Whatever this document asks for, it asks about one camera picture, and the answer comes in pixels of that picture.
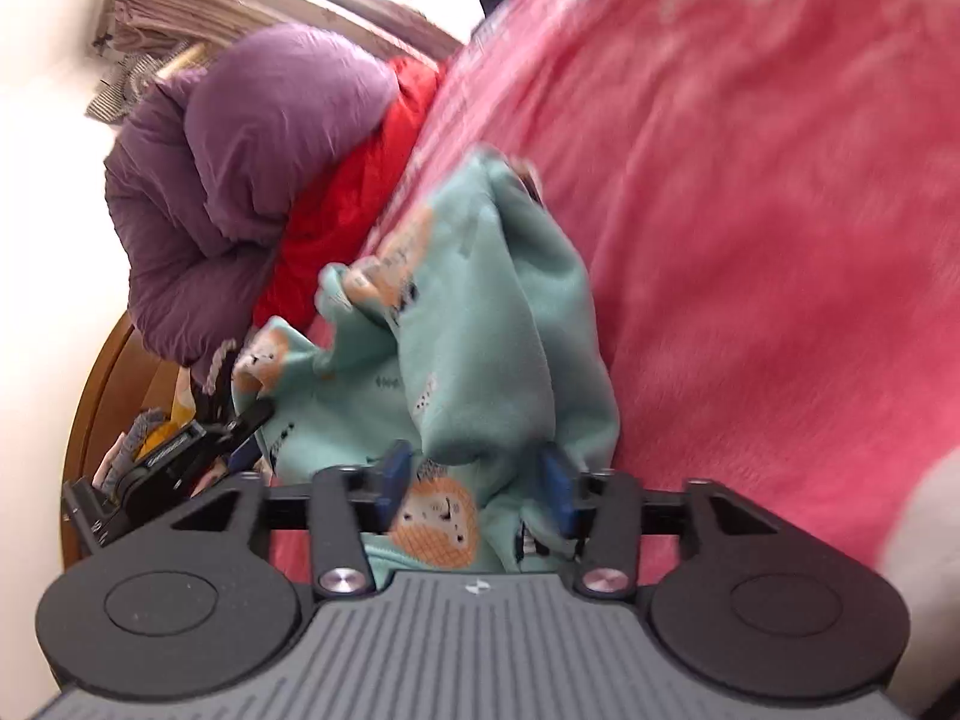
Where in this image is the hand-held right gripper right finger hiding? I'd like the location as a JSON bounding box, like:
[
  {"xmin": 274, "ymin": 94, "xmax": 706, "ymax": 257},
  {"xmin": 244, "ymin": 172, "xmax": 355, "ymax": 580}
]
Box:
[{"xmin": 540, "ymin": 444, "xmax": 788, "ymax": 602}]

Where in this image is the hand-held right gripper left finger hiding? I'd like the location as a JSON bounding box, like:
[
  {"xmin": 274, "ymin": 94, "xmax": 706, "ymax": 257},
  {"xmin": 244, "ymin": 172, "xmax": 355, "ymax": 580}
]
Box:
[{"xmin": 154, "ymin": 441, "xmax": 413, "ymax": 602}]

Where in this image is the teal lion print sweatshirt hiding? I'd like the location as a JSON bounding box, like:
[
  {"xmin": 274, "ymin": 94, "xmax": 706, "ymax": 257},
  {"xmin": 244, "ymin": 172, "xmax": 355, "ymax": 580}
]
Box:
[{"xmin": 232, "ymin": 146, "xmax": 623, "ymax": 575}]

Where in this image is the stack of folded clothes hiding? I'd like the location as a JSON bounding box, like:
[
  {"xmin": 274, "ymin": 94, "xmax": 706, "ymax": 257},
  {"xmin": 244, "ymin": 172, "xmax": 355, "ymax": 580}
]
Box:
[{"xmin": 94, "ymin": 382, "xmax": 203, "ymax": 496}]

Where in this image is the black lace trimmed garment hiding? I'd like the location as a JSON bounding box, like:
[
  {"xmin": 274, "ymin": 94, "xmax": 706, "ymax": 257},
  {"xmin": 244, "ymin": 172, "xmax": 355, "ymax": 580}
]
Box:
[{"xmin": 184, "ymin": 337, "xmax": 241, "ymax": 421}]

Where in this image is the wooden headboard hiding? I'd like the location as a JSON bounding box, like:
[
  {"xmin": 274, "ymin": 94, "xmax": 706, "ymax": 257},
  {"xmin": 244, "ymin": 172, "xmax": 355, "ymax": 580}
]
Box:
[{"xmin": 64, "ymin": 311, "xmax": 196, "ymax": 518}]

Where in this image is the red quilt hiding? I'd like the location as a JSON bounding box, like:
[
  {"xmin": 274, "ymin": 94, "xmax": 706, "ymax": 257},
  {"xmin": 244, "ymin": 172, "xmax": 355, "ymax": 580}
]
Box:
[{"xmin": 255, "ymin": 56, "xmax": 451, "ymax": 331}]

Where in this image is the purple quilt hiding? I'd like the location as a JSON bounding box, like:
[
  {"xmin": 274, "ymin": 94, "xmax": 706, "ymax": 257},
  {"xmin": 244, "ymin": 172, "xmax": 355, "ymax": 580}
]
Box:
[{"xmin": 105, "ymin": 22, "xmax": 398, "ymax": 368}]

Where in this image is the pink floral blanket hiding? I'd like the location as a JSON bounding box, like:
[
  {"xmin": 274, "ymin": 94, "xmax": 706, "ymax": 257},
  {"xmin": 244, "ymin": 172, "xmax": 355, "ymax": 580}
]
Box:
[{"xmin": 266, "ymin": 0, "xmax": 960, "ymax": 586}]

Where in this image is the striped grey cloth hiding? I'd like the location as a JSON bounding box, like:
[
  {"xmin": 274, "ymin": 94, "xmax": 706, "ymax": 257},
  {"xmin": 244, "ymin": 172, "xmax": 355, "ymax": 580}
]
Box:
[{"xmin": 84, "ymin": 52, "xmax": 162, "ymax": 122}]

